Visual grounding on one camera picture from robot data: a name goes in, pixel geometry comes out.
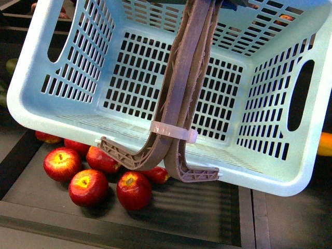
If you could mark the light blue plastic basket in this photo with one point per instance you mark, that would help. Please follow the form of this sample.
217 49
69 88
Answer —
260 109

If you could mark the white zip tie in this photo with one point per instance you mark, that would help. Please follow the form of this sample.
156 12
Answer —
190 136

